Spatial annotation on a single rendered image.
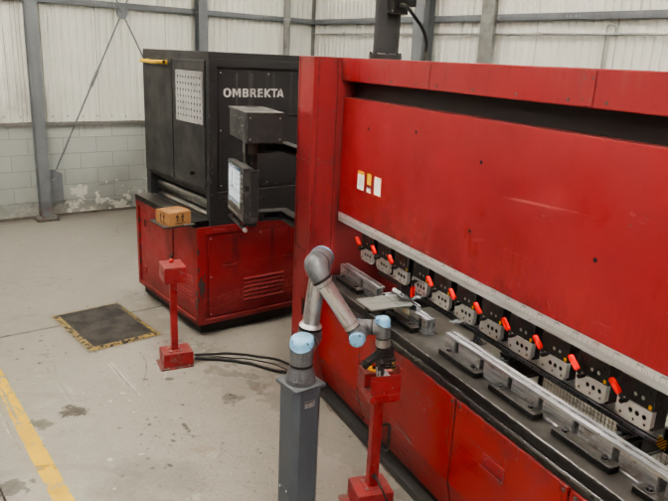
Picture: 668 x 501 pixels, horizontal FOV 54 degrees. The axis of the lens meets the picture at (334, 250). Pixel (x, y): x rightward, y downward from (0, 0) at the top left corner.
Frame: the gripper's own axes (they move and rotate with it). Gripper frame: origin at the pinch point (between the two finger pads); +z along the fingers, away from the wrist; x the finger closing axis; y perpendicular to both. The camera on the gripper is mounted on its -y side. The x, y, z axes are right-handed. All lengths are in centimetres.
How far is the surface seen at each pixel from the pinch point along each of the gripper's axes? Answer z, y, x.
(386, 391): 2.4, 1.7, -4.8
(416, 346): -10.7, 24.6, 11.4
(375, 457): 44.7, -1.9, 2.3
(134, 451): 66, -124, 83
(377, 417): 21.3, -0.5, 2.4
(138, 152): -14, -102, 737
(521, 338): -39, 47, -50
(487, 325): -36, 43, -28
